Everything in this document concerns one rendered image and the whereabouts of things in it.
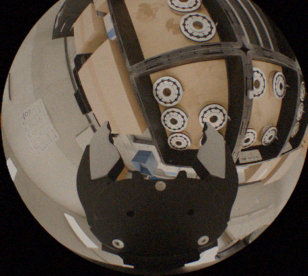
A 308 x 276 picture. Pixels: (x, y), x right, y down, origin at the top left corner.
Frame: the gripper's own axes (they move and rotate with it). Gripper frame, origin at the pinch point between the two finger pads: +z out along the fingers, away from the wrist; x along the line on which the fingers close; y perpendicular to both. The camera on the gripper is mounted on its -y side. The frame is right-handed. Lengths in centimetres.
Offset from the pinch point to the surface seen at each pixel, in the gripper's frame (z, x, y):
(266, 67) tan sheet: 8.1, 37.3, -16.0
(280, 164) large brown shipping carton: -15, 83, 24
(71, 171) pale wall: 46, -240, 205
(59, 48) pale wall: 193, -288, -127
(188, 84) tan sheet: 18.7, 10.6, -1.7
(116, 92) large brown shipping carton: 21.4, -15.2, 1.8
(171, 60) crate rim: 10.9, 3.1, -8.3
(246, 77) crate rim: 4.6, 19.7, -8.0
